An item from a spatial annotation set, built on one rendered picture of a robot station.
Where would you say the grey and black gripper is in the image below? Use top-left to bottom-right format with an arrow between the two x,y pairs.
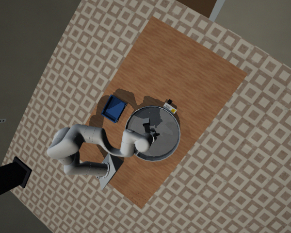
150,131 -> 160,142

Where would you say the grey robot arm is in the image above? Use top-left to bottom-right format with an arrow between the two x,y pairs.
47,118 -> 153,179

